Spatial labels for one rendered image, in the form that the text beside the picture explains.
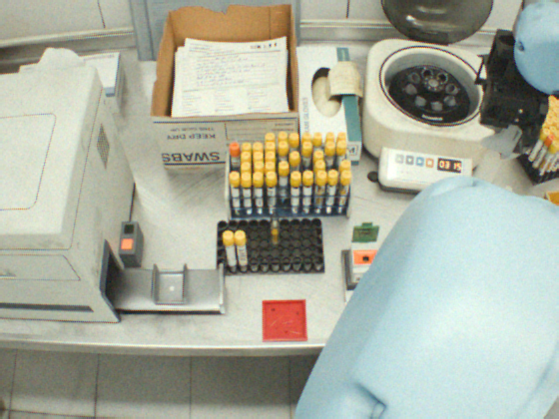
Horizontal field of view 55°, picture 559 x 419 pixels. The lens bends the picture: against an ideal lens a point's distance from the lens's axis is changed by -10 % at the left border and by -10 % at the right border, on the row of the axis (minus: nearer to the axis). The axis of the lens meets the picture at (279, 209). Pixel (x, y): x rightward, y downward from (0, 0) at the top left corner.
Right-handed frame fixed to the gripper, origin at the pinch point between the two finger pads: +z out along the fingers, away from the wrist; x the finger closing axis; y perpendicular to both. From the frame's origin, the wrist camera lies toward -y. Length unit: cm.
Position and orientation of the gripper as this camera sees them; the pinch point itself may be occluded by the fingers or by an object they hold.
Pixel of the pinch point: (508, 151)
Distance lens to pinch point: 82.3
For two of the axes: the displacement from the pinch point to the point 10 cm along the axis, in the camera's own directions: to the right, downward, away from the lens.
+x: -1.1, 8.5, -5.2
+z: 0.0, 5.2, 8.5
